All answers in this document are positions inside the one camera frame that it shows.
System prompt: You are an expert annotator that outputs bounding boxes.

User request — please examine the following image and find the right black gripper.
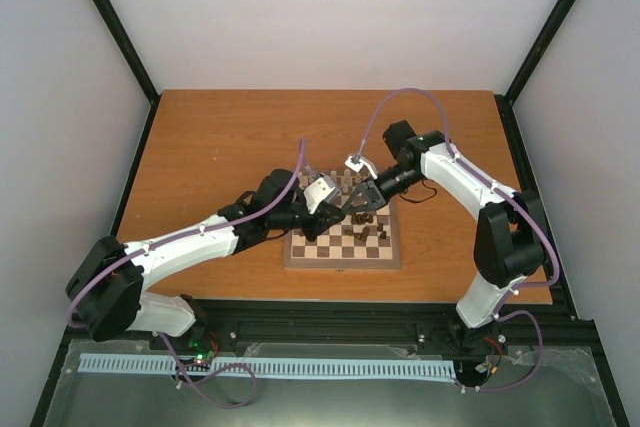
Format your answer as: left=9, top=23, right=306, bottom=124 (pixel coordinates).
left=342, top=163, right=424, bottom=214

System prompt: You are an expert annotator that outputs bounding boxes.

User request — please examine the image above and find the white chess pieces row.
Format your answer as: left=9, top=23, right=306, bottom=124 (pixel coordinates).
left=297, top=169, right=362, bottom=196

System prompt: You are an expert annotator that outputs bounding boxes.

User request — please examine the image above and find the left black frame post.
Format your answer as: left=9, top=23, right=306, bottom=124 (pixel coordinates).
left=62, top=0, right=162, bottom=103

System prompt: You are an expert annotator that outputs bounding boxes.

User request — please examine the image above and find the right black frame post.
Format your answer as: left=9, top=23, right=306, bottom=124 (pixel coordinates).
left=504, top=0, right=577, bottom=108

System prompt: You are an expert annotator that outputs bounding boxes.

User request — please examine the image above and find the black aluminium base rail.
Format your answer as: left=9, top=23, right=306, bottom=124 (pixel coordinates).
left=64, top=296, right=601, bottom=363

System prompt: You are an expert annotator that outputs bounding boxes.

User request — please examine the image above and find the black frame post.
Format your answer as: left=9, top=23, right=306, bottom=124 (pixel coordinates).
left=504, top=0, right=577, bottom=108
left=62, top=0, right=162, bottom=103

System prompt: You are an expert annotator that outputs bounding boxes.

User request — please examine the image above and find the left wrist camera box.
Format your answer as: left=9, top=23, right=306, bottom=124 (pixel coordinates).
left=303, top=174, right=340, bottom=214

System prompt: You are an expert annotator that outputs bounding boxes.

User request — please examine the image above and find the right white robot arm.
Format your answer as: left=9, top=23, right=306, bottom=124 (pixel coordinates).
left=345, top=121, right=561, bottom=329

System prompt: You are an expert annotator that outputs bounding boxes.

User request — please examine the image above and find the dark chess piece cluster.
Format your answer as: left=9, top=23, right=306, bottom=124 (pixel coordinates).
left=341, top=212, right=392, bottom=245

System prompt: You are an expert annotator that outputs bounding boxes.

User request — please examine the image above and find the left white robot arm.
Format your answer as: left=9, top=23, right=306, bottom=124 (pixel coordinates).
left=65, top=169, right=344, bottom=350

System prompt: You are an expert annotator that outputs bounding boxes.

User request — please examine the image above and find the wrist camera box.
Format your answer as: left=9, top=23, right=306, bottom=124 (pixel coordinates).
left=303, top=174, right=340, bottom=214
left=344, top=153, right=378, bottom=179

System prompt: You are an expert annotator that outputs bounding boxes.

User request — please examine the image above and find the light blue cable duct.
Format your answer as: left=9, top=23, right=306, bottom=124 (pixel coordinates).
left=77, top=353, right=456, bottom=383

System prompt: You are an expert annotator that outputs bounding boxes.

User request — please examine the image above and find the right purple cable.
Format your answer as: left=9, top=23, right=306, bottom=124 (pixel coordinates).
left=357, top=88, right=561, bottom=393

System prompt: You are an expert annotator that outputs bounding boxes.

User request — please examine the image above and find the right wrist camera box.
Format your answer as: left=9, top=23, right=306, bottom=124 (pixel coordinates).
left=344, top=153, right=378, bottom=179

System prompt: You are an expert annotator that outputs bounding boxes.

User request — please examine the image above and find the wooden chess board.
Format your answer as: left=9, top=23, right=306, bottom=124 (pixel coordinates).
left=282, top=169, right=403, bottom=272

